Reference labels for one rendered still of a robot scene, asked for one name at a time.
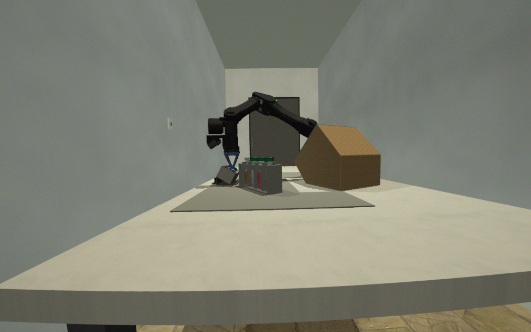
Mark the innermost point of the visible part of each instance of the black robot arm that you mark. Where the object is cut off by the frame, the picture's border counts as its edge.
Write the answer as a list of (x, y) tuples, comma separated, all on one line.
[(233, 115)]

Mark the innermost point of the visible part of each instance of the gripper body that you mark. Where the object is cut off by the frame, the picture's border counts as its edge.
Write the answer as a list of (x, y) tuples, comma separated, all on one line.
[(234, 144)]

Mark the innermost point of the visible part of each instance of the grey sloping control panel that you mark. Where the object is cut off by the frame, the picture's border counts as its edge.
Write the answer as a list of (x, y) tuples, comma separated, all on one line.
[(227, 176)]

